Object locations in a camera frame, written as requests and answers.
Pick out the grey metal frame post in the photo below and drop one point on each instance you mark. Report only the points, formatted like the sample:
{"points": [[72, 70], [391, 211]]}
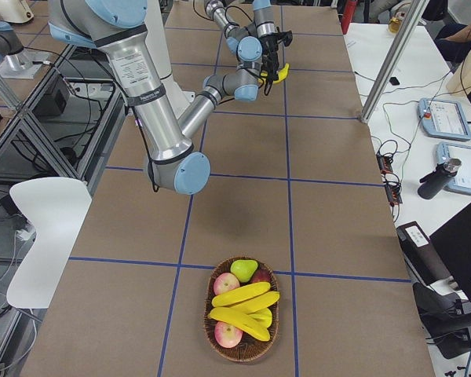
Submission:
{"points": [[395, 52]]}

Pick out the pink apple upper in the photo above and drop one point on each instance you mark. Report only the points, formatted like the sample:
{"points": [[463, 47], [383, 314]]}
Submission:
{"points": [[224, 283]]}

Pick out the black monitor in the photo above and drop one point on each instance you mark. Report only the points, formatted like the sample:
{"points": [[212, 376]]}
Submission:
{"points": [[452, 242]]}

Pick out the blue teach pendant near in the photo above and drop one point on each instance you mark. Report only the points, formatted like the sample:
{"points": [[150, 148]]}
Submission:
{"points": [[461, 183]]}

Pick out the yellow banana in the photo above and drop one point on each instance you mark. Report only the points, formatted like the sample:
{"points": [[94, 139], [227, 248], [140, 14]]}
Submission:
{"points": [[282, 73], [241, 321], [240, 294], [263, 317], [260, 302]]}

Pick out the dark red apple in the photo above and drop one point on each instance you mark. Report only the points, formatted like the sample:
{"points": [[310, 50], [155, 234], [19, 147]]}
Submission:
{"points": [[261, 275]]}

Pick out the brown wicker fruit basket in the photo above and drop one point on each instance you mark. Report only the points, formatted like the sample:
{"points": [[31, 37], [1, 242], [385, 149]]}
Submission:
{"points": [[249, 349]]}

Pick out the green pear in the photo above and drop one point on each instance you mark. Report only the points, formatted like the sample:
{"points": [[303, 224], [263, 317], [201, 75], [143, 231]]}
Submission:
{"points": [[244, 269]]}

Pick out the blue teach pendant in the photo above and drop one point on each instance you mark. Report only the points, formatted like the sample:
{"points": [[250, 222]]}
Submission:
{"points": [[443, 119], [461, 183]]}

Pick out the blue teach pendant far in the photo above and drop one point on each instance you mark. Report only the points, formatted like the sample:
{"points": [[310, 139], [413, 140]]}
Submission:
{"points": [[443, 119]]}

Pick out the brown paper table cover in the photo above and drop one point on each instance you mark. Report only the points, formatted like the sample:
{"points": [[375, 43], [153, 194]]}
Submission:
{"points": [[294, 184]]}

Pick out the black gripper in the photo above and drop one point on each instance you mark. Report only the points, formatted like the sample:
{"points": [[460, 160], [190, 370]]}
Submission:
{"points": [[271, 50]]}

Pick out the pink apple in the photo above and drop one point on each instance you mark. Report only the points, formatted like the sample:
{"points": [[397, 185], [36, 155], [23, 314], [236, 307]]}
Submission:
{"points": [[224, 283], [227, 335]]}

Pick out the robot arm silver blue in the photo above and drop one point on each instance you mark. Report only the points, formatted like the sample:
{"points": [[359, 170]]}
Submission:
{"points": [[235, 15], [118, 29]]}

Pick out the pink apple lower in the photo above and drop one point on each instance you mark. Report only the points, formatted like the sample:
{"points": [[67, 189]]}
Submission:
{"points": [[227, 335]]}

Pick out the white chair back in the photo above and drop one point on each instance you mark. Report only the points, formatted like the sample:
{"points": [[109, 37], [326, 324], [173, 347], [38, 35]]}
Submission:
{"points": [[56, 207]]}

